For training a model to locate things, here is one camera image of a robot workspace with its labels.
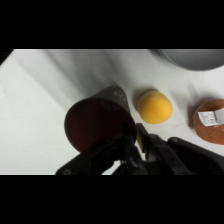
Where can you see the brown plush toy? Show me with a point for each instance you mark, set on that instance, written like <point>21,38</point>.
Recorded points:
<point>208,121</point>

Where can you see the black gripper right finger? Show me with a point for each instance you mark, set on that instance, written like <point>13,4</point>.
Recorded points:
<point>173,156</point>

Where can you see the grey bowl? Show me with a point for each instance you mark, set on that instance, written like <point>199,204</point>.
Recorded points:
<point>196,59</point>

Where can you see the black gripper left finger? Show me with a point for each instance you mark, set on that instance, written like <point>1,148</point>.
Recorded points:
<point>96,159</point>

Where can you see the brown cup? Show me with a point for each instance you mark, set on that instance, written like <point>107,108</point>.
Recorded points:
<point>96,120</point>

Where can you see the orange ball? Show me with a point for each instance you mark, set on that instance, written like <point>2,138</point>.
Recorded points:
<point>155,107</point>

